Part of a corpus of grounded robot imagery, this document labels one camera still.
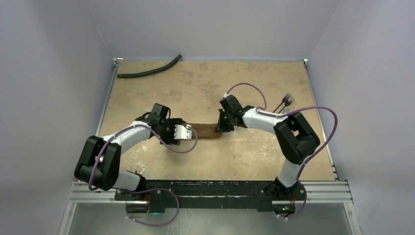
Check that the brown fabric napkin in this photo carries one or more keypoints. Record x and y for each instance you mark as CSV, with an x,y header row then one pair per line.
x,y
205,131

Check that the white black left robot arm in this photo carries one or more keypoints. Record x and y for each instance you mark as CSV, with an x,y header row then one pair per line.
x,y
99,162

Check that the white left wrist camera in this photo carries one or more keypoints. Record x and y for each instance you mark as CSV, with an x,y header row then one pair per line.
x,y
182,132

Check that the black foam tube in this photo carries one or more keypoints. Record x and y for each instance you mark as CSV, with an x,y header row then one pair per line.
x,y
151,72

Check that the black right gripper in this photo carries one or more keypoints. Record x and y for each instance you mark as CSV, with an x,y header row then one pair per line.
x,y
225,123

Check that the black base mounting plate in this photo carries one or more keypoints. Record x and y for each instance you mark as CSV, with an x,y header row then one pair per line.
x,y
174,202

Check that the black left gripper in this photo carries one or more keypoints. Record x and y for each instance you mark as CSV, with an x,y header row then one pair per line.
x,y
170,140

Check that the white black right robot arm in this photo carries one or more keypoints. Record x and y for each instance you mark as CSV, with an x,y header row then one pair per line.
x,y
295,136

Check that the aluminium extrusion rail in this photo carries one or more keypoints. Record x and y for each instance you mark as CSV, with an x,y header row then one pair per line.
x,y
309,191

